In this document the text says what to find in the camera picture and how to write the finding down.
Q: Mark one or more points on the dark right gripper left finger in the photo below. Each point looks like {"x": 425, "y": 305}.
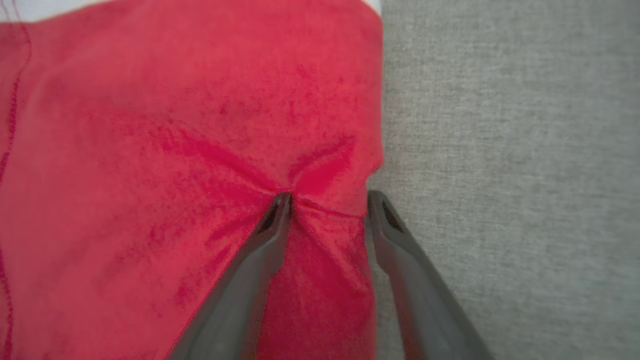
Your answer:
{"x": 240, "y": 300}

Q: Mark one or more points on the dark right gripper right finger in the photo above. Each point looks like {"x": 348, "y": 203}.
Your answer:
{"x": 420, "y": 300}

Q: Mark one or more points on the red garment with white stripes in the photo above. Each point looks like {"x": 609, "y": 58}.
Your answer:
{"x": 150, "y": 150}

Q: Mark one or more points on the grey fabric sofa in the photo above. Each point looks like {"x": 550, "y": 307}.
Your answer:
{"x": 525, "y": 150}

